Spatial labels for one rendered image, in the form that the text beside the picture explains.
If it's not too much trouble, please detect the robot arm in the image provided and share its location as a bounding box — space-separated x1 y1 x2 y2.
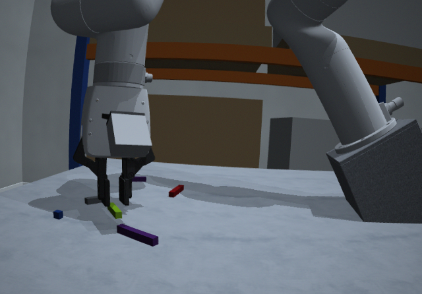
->
51 0 404 157

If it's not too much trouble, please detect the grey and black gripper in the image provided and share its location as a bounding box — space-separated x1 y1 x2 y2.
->
73 82 155 207

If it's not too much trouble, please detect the lime green rod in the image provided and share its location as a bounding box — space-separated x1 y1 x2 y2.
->
107 202 122 219

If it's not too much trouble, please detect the small blue cube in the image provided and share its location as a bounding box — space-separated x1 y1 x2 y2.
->
53 210 63 220

